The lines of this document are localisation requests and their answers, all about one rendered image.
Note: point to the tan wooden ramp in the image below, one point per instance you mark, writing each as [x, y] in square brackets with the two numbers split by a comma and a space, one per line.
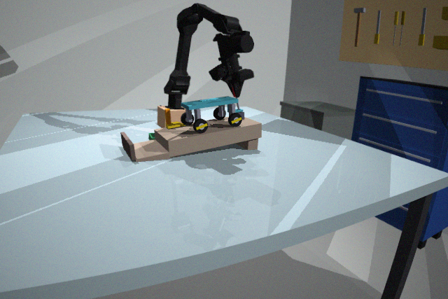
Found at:
[171, 143]

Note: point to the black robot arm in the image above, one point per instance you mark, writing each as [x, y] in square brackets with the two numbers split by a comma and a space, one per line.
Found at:
[235, 40]

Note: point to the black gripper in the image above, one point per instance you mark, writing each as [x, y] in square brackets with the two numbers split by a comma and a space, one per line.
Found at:
[236, 80]

